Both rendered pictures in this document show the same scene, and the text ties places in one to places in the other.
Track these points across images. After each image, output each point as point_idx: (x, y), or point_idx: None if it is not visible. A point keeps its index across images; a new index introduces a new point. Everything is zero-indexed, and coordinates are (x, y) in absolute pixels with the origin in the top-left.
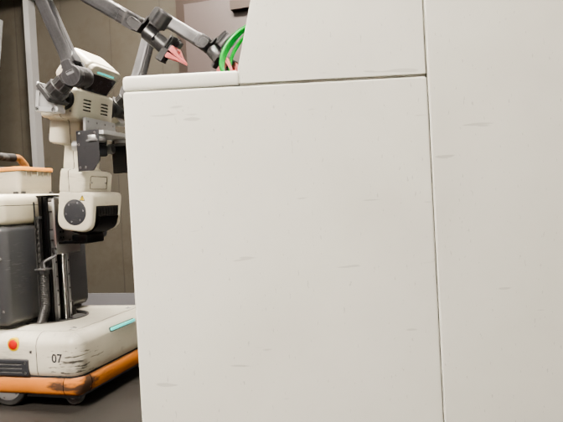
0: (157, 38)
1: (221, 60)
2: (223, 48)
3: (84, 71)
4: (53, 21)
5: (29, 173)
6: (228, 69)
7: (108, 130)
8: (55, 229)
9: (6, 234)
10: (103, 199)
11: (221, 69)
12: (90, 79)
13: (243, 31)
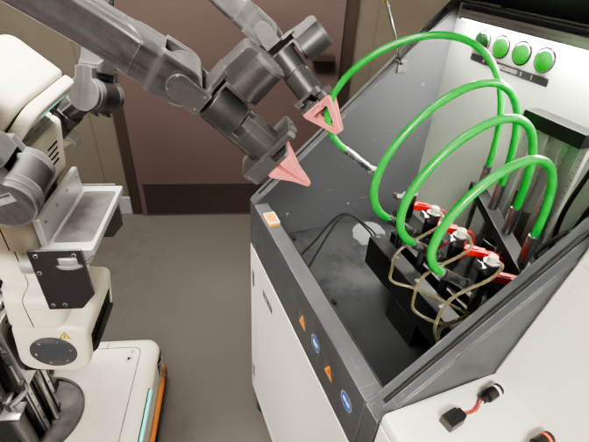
0: (249, 133)
1: (438, 245)
2: (449, 221)
3: (39, 182)
4: None
5: None
6: (325, 113)
7: (72, 192)
8: (16, 360)
9: None
10: (95, 312)
11: (433, 259)
12: (52, 181)
13: (461, 145)
